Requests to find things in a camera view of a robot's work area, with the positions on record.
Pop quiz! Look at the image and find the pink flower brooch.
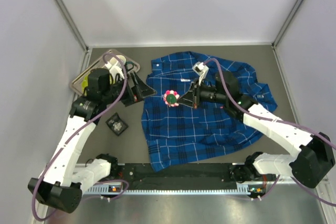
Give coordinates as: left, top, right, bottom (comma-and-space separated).
163, 90, 180, 107

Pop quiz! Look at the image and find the silver maple leaf brooch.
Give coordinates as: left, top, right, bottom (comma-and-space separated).
113, 122, 123, 132

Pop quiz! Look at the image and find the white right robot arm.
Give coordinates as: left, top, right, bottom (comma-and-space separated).
177, 71, 335, 188

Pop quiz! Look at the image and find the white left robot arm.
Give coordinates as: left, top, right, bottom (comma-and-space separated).
28, 68, 156, 213

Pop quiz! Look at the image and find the blue plaid shirt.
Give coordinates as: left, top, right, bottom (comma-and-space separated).
141, 51, 277, 172

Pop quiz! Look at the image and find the green mug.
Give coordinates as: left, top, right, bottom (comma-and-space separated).
117, 55, 140, 72

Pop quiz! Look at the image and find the yellow-green dotted plate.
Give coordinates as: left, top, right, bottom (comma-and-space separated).
81, 75, 88, 95

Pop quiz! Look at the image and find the silver metal tray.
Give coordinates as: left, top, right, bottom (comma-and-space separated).
69, 48, 141, 96

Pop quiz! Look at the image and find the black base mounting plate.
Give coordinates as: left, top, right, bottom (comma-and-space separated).
112, 163, 237, 190

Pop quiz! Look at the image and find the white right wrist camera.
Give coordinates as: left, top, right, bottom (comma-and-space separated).
192, 62, 209, 85

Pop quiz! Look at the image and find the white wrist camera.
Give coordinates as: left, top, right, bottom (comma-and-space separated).
105, 55, 126, 80
192, 62, 209, 85

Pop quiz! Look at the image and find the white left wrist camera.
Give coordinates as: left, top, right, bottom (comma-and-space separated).
105, 55, 126, 80

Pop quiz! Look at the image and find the small black frame box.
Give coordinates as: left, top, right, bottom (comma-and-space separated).
106, 113, 129, 136

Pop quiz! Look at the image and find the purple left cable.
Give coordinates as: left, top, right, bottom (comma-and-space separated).
31, 52, 129, 222

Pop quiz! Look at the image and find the purple cable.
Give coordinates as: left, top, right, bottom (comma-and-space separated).
203, 58, 336, 208
31, 52, 129, 222

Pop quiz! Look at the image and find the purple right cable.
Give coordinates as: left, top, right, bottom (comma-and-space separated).
203, 58, 336, 208

